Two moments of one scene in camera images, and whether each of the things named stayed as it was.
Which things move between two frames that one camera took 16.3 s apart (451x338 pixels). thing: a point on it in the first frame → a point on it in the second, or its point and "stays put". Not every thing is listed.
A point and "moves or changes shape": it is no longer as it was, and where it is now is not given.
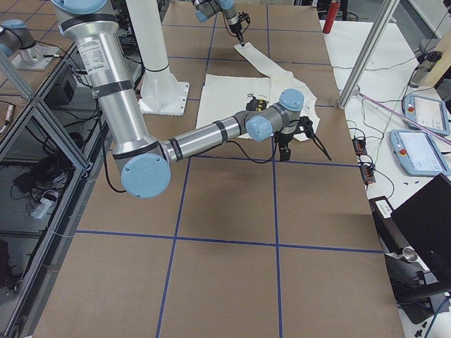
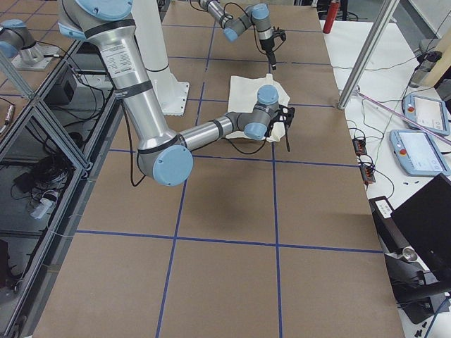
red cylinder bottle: x=332 y=10 stays put
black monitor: x=416 y=239 stays put
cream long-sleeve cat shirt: x=223 y=95 moves or changes shape
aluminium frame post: x=369 y=53 stays put
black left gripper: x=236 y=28 → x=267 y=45
